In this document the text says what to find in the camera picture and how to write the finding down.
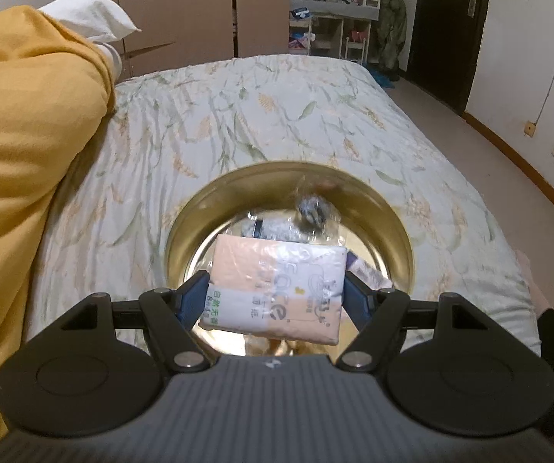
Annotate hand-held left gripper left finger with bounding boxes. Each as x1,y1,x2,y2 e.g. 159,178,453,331
57,271,217,375

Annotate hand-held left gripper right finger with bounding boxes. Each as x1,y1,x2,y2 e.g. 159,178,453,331
337,270,489,375

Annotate round floral tin container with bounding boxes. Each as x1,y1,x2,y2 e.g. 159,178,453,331
165,161,416,360

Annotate pink and white tissue pack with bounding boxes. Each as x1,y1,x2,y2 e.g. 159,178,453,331
199,234,348,346

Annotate clear plastic bag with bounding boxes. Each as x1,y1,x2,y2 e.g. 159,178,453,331
241,208,307,243

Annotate wooden baseboard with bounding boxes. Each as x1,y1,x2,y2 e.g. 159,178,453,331
464,112,554,248

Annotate yellow blanket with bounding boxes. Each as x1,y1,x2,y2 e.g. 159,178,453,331
0,5,117,449

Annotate blue slippers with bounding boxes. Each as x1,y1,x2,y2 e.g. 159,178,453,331
371,69,397,90

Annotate white stool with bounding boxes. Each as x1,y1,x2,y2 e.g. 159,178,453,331
342,33,368,63

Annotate green hanging coat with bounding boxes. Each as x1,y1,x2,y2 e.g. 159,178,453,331
371,0,409,72

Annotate dark wooden door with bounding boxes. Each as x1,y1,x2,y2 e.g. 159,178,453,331
405,0,493,113

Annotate cluttered white desk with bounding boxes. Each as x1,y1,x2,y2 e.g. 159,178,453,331
289,0,379,66

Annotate brown wooden wardrobe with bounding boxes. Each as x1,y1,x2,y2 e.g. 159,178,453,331
66,0,291,79

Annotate white pillow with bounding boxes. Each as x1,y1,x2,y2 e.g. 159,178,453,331
38,0,142,45

